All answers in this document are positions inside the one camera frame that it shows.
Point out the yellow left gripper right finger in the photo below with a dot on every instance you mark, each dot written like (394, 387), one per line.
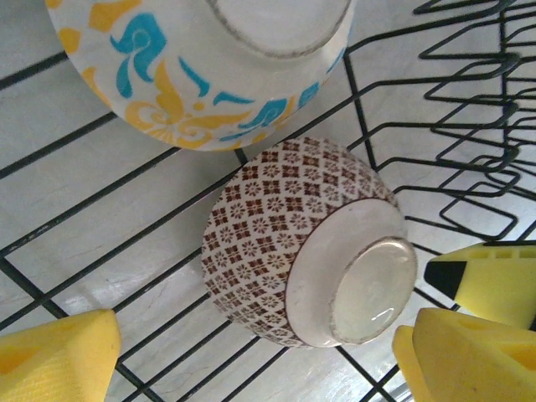
(481, 364)

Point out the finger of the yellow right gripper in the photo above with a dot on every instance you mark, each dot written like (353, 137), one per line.
(498, 280)

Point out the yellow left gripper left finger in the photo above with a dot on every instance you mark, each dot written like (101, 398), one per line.
(50, 360)

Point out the patterned teacup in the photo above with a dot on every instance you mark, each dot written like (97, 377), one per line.
(272, 234)

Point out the blue and yellow patterned cup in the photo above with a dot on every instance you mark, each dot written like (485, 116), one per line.
(188, 84)

